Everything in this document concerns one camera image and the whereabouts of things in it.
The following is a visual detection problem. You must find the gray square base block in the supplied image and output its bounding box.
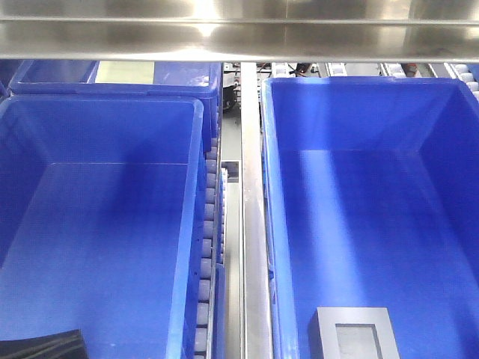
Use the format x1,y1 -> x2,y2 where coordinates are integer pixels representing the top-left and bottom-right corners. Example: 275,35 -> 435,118
308,307 -> 400,358

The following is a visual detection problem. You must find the rear left blue bin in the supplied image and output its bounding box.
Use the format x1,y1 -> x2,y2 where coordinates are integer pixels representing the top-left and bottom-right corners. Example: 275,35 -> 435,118
9,59 -> 222,152

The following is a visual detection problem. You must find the right blue sorting bin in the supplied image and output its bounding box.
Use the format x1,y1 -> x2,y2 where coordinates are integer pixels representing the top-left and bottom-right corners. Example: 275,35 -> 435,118
261,77 -> 478,358

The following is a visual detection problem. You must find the blue sorting bin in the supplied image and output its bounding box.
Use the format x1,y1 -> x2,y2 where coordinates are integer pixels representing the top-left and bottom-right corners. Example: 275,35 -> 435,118
1,95 -> 206,358
261,77 -> 478,358

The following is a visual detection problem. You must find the left blue sorting bin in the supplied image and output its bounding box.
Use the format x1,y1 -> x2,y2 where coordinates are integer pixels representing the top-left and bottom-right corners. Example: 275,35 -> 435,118
1,95 -> 206,358

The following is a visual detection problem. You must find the gray roller conveyor strip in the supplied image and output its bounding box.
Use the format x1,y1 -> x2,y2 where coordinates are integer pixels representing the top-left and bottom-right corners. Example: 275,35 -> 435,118
194,138 -> 225,358

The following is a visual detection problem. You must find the steel upper shelf beam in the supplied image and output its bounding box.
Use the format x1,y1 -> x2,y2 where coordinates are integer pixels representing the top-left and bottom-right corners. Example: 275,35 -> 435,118
1,1 -> 478,63

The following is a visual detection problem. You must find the steel divider rail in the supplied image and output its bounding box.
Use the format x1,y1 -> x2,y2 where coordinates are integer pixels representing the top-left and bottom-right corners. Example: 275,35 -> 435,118
240,62 -> 273,358

